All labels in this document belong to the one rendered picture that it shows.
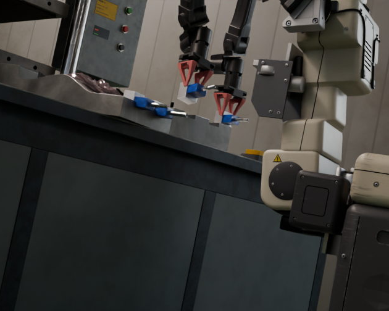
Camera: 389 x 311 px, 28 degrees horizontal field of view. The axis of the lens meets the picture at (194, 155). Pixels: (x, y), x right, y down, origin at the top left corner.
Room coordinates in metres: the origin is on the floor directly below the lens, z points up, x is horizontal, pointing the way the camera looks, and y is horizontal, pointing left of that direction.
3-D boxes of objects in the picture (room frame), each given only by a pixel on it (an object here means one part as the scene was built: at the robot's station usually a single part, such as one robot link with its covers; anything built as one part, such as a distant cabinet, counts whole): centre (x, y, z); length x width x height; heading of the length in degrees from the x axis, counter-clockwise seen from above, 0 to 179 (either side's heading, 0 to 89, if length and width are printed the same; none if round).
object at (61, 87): (2.25, 0.37, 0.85); 0.50 x 0.26 x 0.11; 61
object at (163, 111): (2.17, 0.10, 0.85); 0.13 x 0.05 x 0.05; 61
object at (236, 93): (2.65, -0.09, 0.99); 0.07 x 0.07 x 0.09; 43
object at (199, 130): (2.56, 0.17, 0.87); 0.50 x 0.26 x 0.14; 44
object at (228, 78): (2.64, -0.08, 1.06); 0.10 x 0.07 x 0.07; 133
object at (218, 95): (2.63, -0.07, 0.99); 0.07 x 0.07 x 0.09; 43
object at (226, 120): (2.61, -0.10, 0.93); 0.13 x 0.05 x 0.05; 43
